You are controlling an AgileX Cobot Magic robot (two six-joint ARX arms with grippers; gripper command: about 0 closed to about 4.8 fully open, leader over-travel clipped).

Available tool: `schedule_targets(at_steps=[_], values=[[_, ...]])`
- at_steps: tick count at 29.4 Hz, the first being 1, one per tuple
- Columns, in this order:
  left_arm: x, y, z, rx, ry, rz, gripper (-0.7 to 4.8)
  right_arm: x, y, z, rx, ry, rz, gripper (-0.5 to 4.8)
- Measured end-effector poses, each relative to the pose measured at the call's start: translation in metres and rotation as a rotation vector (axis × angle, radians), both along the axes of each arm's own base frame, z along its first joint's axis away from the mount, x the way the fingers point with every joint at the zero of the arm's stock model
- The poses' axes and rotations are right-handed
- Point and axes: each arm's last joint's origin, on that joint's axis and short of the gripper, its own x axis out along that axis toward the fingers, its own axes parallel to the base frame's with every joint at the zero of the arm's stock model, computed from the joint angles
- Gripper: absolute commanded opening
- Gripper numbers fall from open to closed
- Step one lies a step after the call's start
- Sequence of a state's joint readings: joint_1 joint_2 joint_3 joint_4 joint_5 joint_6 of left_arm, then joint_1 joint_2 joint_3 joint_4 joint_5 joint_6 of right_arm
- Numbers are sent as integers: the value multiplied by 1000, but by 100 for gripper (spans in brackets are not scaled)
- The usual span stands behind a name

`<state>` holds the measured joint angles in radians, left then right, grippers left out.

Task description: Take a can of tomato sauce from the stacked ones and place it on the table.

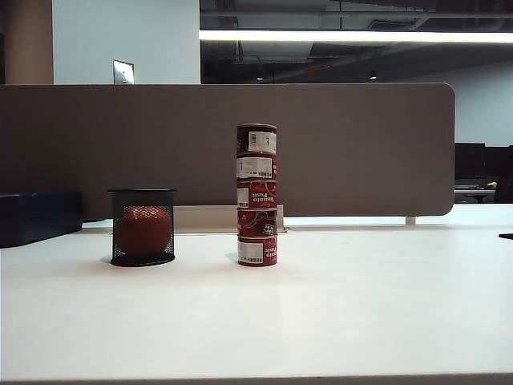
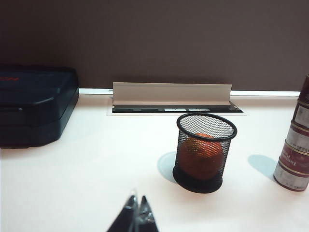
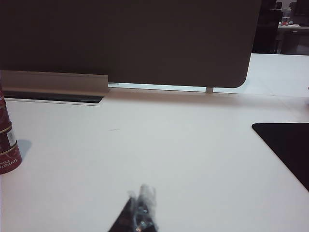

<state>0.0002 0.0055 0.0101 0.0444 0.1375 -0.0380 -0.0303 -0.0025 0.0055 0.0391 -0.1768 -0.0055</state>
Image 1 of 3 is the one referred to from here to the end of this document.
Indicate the red can small barcode sticker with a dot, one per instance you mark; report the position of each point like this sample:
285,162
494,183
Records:
244,138

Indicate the red can large Tomato Paste print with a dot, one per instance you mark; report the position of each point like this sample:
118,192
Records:
262,194

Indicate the red can black tag sticker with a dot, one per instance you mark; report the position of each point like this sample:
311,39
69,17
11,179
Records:
250,222

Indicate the red can wide white label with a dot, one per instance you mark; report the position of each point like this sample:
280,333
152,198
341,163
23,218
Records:
273,166

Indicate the red can label and print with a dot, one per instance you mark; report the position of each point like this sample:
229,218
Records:
270,252

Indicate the brown desk divider panel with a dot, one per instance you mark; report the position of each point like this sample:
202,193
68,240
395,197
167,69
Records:
352,148

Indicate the orange ball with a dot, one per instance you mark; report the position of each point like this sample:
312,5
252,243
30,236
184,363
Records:
144,232

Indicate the black mesh pen holder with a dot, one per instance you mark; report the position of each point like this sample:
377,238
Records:
120,200

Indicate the white ceiling light strip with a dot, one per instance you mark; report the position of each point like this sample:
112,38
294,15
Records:
352,36

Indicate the white background desk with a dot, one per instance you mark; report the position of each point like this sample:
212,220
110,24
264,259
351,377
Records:
473,193

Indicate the dark blue box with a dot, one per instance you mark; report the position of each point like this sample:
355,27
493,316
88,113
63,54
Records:
36,216

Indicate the black flat object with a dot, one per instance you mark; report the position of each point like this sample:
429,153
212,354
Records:
507,236

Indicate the white divider foot bracket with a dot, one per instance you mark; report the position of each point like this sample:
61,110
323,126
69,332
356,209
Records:
411,220

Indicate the metal wall switch plate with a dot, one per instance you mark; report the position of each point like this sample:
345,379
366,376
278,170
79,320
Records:
123,72

